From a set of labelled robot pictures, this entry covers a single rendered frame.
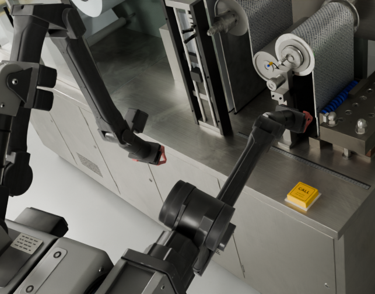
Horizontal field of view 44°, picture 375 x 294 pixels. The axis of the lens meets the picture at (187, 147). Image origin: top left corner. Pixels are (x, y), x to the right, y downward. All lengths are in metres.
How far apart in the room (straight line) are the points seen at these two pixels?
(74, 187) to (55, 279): 2.60
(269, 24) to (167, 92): 0.67
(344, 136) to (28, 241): 1.06
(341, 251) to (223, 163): 0.50
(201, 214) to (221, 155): 1.01
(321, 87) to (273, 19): 0.30
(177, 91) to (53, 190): 1.51
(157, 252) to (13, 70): 0.34
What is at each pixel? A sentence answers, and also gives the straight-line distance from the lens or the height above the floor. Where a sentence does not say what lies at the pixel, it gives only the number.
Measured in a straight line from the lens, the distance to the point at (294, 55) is 1.48.
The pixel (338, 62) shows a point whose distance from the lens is 1.63.
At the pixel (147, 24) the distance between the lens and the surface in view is 2.32.
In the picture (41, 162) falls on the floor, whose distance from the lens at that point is 3.66.
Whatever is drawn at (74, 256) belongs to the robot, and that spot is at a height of 1.53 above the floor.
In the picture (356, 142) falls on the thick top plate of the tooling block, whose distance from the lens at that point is 1.52.
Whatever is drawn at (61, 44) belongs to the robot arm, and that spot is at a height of 1.58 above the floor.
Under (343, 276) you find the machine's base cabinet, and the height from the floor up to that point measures 0.63.
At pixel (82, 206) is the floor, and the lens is 3.11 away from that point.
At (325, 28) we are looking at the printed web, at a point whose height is 1.29.
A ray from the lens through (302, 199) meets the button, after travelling 1.48.
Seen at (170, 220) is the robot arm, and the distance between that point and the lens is 0.73.
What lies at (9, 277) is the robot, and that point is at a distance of 0.74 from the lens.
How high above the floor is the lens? 2.02
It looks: 39 degrees down
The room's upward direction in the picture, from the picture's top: 17 degrees counter-clockwise
